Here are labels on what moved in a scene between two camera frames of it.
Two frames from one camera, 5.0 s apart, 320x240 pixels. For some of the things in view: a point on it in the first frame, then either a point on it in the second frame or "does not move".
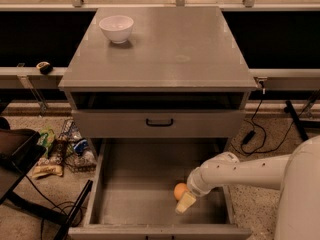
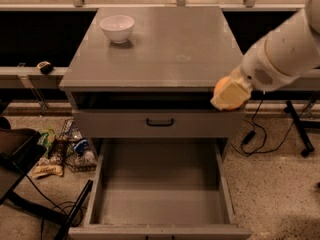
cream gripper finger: x=187 y=200 → x=237 y=90
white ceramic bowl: x=117 y=27 does not move
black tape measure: x=44 y=67 does not move
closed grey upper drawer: x=157 y=124 does not move
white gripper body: x=194 y=185 → x=257 y=69
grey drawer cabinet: x=158 y=73 does not move
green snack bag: x=46 y=139 does not move
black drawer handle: x=159 y=124 does not move
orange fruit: x=179 y=189 → x=219 y=83
